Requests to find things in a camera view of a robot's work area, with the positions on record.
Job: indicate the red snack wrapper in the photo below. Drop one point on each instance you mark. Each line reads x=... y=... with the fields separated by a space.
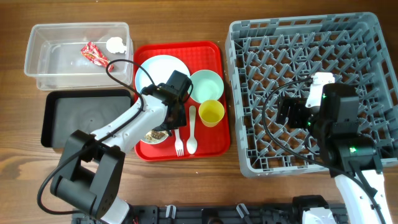
x=91 y=52

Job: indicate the small light blue bowl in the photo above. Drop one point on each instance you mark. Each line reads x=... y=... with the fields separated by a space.
x=155 y=137

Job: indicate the white plastic fork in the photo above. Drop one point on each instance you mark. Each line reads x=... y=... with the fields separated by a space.
x=178 y=143

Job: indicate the yellow plastic cup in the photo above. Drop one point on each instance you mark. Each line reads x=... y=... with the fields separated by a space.
x=211 y=112

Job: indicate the light blue plate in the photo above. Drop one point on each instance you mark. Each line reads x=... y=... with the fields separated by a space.
x=160 y=68

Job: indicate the mint green bowl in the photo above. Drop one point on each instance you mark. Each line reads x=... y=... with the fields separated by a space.
x=207 y=85

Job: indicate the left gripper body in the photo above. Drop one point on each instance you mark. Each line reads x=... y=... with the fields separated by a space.
x=180 y=121

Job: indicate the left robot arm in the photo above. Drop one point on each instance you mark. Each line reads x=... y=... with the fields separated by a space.
x=89 y=172

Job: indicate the grey dishwasher rack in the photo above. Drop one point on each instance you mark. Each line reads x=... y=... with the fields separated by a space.
x=267 y=54

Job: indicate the white napkin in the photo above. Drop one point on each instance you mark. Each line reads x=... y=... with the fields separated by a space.
x=115 y=45

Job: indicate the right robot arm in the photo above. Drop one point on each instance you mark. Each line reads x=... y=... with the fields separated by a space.
x=351 y=157

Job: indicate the rice and peanut scraps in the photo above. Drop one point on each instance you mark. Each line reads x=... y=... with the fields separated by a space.
x=155 y=134

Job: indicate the white plastic spoon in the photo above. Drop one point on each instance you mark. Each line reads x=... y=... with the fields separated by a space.
x=192 y=142

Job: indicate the black plastic tray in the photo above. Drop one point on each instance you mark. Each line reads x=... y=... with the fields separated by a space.
x=85 y=110

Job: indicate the red serving tray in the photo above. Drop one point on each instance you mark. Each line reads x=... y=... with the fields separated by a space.
x=201 y=55

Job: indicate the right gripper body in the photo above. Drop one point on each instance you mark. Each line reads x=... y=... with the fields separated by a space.
x=300 y=116

